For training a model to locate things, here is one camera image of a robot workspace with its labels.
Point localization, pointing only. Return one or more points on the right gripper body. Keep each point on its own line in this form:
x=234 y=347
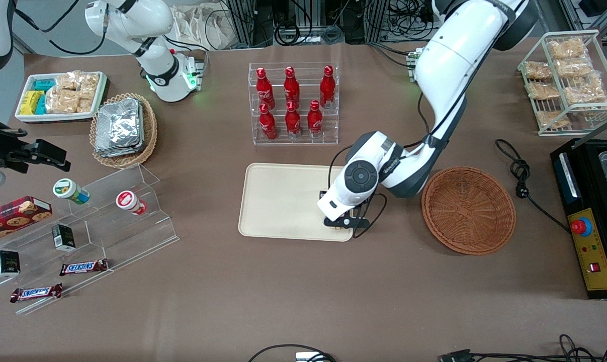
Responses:
x=0 y=146

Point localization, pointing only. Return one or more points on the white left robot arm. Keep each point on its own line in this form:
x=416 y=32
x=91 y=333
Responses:
x=449 y=65

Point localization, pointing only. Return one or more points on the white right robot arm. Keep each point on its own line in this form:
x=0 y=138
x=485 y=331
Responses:
x=165 y=75

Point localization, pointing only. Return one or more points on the white rectangular snack tray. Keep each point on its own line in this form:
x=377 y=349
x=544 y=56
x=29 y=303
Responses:
x=57 y=118

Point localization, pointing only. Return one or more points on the beige plastic tray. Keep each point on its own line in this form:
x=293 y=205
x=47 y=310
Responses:
x=283 y=201

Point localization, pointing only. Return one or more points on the tan wicker basket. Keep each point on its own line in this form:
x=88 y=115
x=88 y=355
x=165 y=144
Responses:
x=150 y=130

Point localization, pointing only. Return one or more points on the brown wicker basket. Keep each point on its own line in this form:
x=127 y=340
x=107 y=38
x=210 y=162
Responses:
x=466 y=211

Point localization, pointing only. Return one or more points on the green lid yogurt cup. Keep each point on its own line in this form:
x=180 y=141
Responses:
x=68 y=190

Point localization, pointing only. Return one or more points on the teal snack pack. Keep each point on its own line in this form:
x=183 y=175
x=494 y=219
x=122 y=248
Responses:
x=44 y=84
x=40 y=104

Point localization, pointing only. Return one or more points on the clear rice cracker bag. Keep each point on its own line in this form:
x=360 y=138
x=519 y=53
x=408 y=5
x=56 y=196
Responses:
x=89 y=85
x=62 y=101
x=85 y=105
x=68 y=80

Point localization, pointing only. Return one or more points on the yellow snack pack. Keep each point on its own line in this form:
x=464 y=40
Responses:
x=30 y=103

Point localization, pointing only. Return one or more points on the silver foil pack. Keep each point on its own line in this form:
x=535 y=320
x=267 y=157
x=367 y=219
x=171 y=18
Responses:
x=118 y=123
x=119 y=152

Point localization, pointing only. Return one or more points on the red plaid cookie box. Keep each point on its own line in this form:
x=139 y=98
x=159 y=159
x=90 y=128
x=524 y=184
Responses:
x=11 y=216

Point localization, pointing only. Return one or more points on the small black box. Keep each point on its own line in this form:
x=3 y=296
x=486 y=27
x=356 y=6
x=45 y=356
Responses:
x=63 y=237
x=6 y=264

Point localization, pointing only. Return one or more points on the red lid yogurt cup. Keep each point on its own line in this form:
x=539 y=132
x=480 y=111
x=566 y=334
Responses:
x=128 y=201

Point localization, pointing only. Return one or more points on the clear acrylic bottle rack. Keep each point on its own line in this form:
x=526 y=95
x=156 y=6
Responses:
x=295 y=142

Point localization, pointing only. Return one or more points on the clear acrylic step shelf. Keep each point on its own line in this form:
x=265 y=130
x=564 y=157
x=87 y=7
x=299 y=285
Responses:
x=122 y=236

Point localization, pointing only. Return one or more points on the red cola bottle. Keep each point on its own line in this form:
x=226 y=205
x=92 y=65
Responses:
x=293 y=123
x=315 y=123
x=263 y=88
x=291 y=88
x=327 y=88
x=268 y=125

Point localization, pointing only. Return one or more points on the snickers chocolate bar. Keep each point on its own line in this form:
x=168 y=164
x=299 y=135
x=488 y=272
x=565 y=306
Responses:
x=35 y=292
x=83 y=267

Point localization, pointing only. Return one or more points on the white cloth bag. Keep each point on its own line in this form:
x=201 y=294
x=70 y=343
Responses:
x=205 y=25

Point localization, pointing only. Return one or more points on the clear bagged pastry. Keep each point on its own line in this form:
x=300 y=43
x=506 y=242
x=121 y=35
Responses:
x=585 y=91
x=574 y=68
x=542 y=91
x=567 y=49
x=537 y=70
x=552 y=119

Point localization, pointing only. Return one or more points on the red emergency stop button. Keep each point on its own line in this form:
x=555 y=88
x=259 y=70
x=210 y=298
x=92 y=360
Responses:
x=580 y=227

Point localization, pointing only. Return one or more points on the black machine housing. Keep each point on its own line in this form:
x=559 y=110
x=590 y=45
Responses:
x=580 y=166

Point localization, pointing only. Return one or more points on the yellow control panel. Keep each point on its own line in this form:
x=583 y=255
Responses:
x=595 y=261

